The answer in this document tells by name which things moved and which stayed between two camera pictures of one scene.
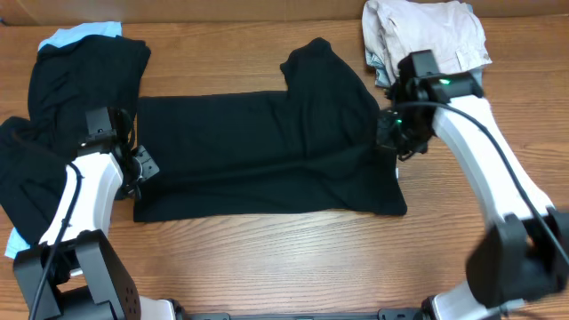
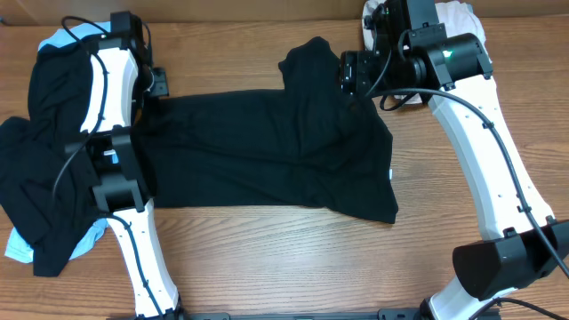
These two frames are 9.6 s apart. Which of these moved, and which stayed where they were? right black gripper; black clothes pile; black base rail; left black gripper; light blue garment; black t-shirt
Moved: left black gripper; right black gripper
Stayed: light blue garment; black base rail; black clothes pile; black t-shirt
